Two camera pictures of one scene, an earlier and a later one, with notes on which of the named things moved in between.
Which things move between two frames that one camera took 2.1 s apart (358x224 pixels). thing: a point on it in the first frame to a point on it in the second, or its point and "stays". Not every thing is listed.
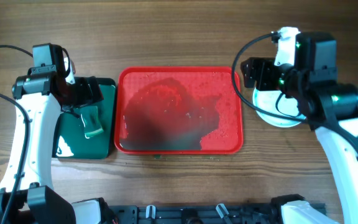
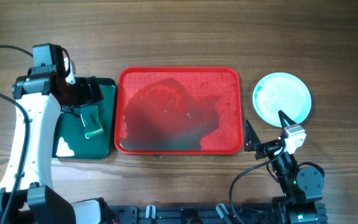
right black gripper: (262, 65) to (254, 143)
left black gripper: (87, 96) stays
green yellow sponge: (91, 120) stays
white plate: (276, 101) stays
